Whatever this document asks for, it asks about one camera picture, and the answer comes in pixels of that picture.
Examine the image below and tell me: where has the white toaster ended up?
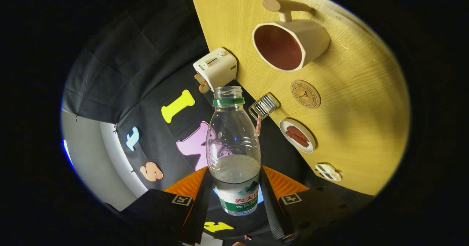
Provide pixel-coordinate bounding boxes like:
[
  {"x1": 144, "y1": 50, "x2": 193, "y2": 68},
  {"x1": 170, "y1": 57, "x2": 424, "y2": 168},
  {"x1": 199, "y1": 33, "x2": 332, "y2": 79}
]
[{"x1": 193, "y1": 47, "x2": 238, "y2": 92}]

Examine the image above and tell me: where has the round cork coaster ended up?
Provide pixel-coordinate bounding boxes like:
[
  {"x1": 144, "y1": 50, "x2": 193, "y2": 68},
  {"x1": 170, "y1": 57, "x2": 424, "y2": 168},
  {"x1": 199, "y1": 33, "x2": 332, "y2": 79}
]
[{"x1": 291, "y1": 80, "x2": 321, "y2": 109}]

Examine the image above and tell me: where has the beige cup with wooden handle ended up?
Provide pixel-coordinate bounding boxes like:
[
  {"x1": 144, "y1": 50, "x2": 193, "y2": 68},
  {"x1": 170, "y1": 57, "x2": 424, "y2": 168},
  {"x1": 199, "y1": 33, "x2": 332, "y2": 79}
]
[{"x1": 252, "y1": 0, "x2": 331, "y2": 73}]

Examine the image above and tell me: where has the brown meat piece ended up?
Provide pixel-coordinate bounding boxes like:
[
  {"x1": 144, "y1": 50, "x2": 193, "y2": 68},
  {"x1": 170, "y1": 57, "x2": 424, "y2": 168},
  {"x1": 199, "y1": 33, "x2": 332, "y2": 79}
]
[
  {"x1": 285, "y1": 131, "x2": 309, "y2": 147},
  {"x1": 286, "y1": 126, "x2": 309, "y2": 143}
]

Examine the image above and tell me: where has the white round plate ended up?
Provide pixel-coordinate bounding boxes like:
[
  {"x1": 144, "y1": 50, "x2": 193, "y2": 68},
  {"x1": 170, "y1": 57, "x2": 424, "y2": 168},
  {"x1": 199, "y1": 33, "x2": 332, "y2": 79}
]
[{"x1": 279, "y1": 119, "x2": 316, "y2": 154}]

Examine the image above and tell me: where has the clear plastic juice bottle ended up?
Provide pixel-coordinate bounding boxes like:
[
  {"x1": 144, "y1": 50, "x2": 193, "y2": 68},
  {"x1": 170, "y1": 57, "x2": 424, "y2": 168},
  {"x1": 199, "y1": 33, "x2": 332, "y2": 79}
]
[{"x1": 206, "y1": 86, "x2": 261, "y2": 216}]

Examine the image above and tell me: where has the black backdrop cloth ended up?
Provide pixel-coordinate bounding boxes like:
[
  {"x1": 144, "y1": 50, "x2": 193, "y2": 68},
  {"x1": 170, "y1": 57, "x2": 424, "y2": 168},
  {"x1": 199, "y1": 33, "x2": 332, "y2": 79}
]
[{"x1": 63, "y1": 0, "x2": 367, "y2": 246}]

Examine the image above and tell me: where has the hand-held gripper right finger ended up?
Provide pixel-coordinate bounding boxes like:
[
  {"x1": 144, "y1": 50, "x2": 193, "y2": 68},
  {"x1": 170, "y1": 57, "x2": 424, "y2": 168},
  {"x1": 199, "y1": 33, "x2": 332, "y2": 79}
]
[{"x1": 259, "y1": 165, "x2": 353, "y2": 243}]

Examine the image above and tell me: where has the white divided condiment dish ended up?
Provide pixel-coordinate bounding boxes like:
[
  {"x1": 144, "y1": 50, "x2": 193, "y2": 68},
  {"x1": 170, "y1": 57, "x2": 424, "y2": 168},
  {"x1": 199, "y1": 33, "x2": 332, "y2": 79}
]
[{"x1": 315, "y1": 163, "x2": 342, "y2": 182}]

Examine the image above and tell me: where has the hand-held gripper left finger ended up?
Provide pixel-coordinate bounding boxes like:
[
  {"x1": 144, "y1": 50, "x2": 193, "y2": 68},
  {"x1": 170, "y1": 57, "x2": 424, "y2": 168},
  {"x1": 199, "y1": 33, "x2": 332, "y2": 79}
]
[{"x1": 121, "y1": 166, "x2": 214, "y2": 246}]

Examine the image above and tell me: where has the metal wire basket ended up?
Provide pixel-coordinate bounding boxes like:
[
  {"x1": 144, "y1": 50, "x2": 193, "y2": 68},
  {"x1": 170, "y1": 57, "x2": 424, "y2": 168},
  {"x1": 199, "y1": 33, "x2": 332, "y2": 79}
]
[{"x1": 248, "y1": 92, "x2": 281, "y2": 121}]

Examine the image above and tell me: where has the wooden table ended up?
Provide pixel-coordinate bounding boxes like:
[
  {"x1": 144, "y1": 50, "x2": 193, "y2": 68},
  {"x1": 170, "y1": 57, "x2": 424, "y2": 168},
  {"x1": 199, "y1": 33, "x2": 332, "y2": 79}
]
[{"x1": 189, "y1": 0, "x2": 411, "y2": 196}]

